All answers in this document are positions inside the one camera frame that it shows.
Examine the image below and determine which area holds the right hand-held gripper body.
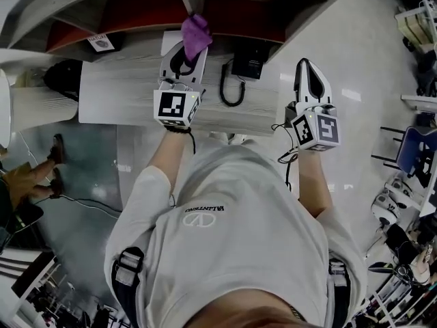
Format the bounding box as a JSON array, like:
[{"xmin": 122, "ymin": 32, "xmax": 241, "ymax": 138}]
[{"xmin": 285, "ymin": 100, "xmax": 342, "ymax": 152}]

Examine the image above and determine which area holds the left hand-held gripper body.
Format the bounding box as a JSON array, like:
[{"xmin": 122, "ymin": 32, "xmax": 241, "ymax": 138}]
[{"xmin": 152, "ymin": 77, "xmax": 208, "ymax": 131}]

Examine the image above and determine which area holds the purple wiping cloth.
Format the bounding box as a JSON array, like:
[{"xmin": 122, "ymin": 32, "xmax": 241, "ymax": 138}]
[{"xmin": 180, "ymin": 14, "xmax": 213, "ymax": 63}]

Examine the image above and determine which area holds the person's left forearm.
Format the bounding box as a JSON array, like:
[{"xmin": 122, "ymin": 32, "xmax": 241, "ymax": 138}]
[{"xmin": 146, "ymin": 130, "xmax": 192, "ymax": 197}]

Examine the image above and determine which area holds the person's right forearm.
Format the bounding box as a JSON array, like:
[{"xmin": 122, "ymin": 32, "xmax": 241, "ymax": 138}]
[{"xmin": 296, "ymin": 148, "xmax": 334, "ymax": 218}]

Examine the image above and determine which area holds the light wood-grain table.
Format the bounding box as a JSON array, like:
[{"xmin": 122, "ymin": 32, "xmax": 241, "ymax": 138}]
[{"xmin": 78, "ymin": 29, "xmax": 281, "ymax": 137}]

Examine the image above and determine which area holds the white paper sheet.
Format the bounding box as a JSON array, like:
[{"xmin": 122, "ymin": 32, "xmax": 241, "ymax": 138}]
[{"xmin": 160, "ymin": 30, "xmax": 187, "ymax": 59}]

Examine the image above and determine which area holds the black flat box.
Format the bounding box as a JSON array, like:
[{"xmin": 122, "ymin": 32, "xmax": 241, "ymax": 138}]
[{"xmin": 231, "ymin": 39, "xmax": 270, "ymax": 81}]

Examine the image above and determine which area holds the blue chair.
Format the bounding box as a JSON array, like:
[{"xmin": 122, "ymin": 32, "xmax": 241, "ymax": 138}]
[{"xmin": 370, "ymin": 125, "xmax": 437, "ymax": 180}]

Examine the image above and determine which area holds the white robot device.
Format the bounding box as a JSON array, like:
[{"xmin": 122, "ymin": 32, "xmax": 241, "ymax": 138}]
[
  {"xmin": 370, "ymin": 191, "xmax": 402, "ymax": 226},
  {"xmin": 385, "ymin": 178, "xmax": 419, "ymax": 201}
]

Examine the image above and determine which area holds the black office chair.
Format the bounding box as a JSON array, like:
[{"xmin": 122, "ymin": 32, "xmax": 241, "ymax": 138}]
[{"xmin": 414, "ymin": 51, "xmax": 437, "ymax": 95}]

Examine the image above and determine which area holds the black backpack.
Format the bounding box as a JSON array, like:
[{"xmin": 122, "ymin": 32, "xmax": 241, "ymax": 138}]
[{"xmin": 43, "ymin": 59, "xmax": 83, "ymax": 102}]

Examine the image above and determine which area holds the white wheeled cart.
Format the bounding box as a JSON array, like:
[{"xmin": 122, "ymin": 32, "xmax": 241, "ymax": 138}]
[{"xmin": 395, "ymin": 5, "xmax": 437, "ymax": 47}]

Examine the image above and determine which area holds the white round table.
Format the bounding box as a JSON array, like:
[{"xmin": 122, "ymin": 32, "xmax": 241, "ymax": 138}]
[{"xmin": 0, "ymin": 68, "xmax": 80, "ymax": 150}]

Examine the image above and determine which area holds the person's white t-shirt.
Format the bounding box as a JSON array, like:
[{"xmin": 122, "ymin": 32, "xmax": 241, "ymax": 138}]
[{"xmin": 104, "ymin": 138, "xmax": 368, "ymax": 328}]

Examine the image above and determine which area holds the black round seat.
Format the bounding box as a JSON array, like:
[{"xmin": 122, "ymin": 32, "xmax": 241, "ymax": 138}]
[{"xmin": 0, "ymin": 203, "xmax": 45, "ymax": 249}]

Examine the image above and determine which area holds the person's head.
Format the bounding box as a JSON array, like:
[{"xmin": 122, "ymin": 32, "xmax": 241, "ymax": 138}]
[{"xmin": 196, "ymin": 294, "xmax": 308, "ymax": 328}]

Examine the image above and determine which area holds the black bead bracelet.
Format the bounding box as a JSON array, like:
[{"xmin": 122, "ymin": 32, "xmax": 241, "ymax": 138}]
[{"xmin": 163, "ymin": 125, "xmax": 194, "ymax": 136}]

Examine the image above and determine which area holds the black coiled cable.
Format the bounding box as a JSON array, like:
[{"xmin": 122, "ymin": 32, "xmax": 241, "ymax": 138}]
[{"xmin": 219, "ymin": 58, "xmax": 246, "ymax": 107}]

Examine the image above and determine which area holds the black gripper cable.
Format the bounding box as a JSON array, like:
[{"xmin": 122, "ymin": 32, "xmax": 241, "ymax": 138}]
[{"xmin": 271, "ymin": 123, "xmax": 302, "ymax": 191}]

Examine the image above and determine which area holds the black floor cable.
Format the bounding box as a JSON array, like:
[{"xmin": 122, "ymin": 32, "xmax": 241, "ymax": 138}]
[{"xmin": 33, "ymin": 196, "xmax": 124, "ymax": 215}]

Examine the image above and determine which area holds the black harness strap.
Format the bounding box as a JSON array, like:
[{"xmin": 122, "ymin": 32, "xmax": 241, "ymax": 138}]
[
  {"xmin": 111, "ymin": 246, "xmax": 145, "ymax": 328},
  {"xmin": 327, "ymin": 258, "xmax": 352, "ymax": 328}
]

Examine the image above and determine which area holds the metal neck chain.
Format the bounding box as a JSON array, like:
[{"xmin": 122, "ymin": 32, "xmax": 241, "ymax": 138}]
[{"xmin": 288, "ymin": 304, "xmax": 308, "ymax": 320}]

